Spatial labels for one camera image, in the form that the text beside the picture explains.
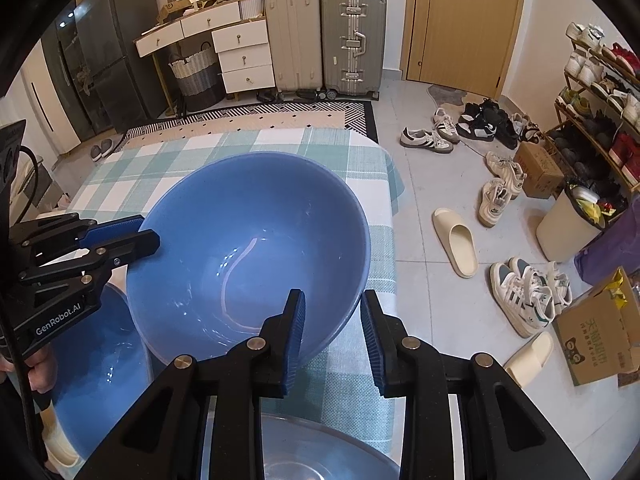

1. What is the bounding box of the small cardboard box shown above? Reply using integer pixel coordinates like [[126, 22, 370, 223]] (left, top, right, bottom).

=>
[[160, 2, 194, 24]]

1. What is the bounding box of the white grey sneaker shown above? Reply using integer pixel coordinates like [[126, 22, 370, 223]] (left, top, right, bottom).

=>
[[507, 112, 544, 144]]

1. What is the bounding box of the beige sneaker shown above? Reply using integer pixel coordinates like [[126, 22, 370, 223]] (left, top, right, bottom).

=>
[[485, 151, 527, 196], [478, 177, 521, 228]]

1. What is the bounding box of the shoe rack with shoes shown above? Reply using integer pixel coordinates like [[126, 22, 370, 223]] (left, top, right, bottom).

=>
[[547, 22, 640, 211]]

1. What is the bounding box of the white drawer unit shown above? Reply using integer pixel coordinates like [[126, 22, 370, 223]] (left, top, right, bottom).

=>
[[212, 19, 276, 95]]

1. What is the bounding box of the plain brown cardboard box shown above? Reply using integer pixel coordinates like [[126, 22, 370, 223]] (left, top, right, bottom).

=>
[[513, 141, 566, 200]]

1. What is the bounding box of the white green sneaker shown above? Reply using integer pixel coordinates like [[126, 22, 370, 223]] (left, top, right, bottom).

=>
[[489, 260, 556, 339], [507, 257, 574, 311]]

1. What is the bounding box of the beige suitcase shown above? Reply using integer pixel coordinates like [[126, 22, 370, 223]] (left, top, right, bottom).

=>
[[264, 0, 326, 95]]

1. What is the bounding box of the grey door mat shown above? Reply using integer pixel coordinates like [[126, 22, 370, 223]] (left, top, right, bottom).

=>
[[426, 84, 469, 111]]

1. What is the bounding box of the woven laundry basket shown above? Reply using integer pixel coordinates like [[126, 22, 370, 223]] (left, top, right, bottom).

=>
[[167, 42, 223, 112]]

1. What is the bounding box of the silver suitcase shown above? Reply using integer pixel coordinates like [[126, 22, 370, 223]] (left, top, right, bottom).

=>
[[320, 0, 388, 101]]

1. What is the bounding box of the white trash bin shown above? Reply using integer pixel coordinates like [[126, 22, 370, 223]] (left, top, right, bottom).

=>
[[535, 185, 606, 264]]

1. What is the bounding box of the dark glass cabinet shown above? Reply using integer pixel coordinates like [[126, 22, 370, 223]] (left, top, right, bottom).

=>
[[40, 5, 116, 143]]

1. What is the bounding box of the purple bag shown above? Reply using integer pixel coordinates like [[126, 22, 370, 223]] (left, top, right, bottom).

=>
[[574, 207, 640, 292]]

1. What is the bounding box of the cartoon print cardboard box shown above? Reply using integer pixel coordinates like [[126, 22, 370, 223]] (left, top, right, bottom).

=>
[[552, 267, 640, 389]]

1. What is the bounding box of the metal shoe rack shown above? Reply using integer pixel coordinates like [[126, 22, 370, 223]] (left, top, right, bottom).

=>
[[545, 22, 640, 221]]

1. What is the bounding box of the white black striped sneaker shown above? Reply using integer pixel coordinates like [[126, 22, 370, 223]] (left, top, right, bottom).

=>
[[432, 108, 461, 142], [399, 127, 454, 155]]

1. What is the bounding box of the cream slide sandal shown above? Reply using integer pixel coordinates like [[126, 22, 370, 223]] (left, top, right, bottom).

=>
[[502, 332, 555, 389], [432, 208, 479, 279]]

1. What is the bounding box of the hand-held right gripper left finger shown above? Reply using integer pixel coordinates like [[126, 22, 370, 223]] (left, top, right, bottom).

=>
[[74, 289, 307, 480]]

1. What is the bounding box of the dark grey refrigerator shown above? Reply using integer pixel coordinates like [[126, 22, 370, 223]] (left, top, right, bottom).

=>
[[75, 0, 168, 133]]

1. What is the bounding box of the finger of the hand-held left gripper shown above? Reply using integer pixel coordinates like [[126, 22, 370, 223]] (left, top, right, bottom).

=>
[[21, 230, 161, 287], [7, 214, 147, 262]]

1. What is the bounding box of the white vanity desk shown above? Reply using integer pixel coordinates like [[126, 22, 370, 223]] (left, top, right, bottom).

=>
[[134, 0, 271, 111]]

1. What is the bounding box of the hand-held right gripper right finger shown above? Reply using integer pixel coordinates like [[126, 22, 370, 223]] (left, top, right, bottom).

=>
[[360, 289, 591, 480]]

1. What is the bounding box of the tan wooden door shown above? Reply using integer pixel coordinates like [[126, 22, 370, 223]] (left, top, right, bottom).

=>
[[400, 0, 528, 101]]

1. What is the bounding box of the person's left hand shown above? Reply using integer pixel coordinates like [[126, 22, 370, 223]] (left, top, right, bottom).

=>
[[27, 346, 57, 395]]

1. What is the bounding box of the blue bowl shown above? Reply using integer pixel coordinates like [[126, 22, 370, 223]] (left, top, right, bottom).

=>
[[50, 282, 152, 461], [260, 412, 401, 480], [125, 152, 372, 367]]

